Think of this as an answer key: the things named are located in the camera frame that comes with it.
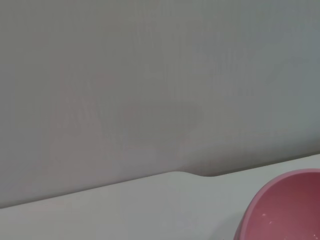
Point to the pink bowl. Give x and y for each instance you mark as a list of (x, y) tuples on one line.
[(287, 207)]

